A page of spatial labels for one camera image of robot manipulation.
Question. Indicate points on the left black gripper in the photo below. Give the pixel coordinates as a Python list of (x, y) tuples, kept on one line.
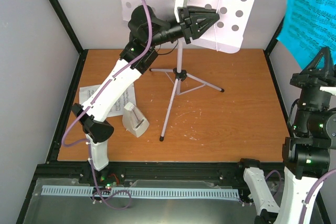
[(188, 21)]

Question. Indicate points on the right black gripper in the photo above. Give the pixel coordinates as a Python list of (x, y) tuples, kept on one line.
[(311, 74)]

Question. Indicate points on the blue sheet music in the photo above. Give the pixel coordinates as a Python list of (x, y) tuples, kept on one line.
[(308, 26)]

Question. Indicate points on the white metronome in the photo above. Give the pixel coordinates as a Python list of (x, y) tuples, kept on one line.
[(134, 120)]

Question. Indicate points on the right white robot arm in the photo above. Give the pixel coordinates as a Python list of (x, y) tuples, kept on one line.
[(306, 155)]

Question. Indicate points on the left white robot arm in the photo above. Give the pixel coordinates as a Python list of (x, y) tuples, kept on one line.
[(93, 112)]

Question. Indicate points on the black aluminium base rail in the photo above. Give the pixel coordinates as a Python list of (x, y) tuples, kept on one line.
[(222, 174)]

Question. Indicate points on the light blue cable duct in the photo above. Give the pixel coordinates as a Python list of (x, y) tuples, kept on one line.
[(143, 193)]

